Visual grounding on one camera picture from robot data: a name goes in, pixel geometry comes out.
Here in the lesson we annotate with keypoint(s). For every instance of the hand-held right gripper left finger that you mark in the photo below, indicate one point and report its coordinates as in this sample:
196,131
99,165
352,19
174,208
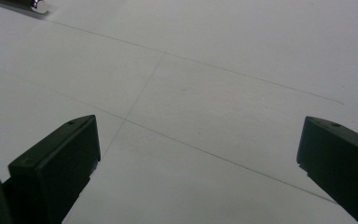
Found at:
52,168

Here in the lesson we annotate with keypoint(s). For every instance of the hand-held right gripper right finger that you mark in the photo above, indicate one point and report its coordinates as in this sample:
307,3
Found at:
341,161

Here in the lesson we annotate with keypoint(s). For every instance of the stick with shiny metal end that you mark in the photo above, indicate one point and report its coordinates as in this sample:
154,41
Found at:
39,6

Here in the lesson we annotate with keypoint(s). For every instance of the white paper table cover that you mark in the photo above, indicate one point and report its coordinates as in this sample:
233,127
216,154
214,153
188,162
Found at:
199,93

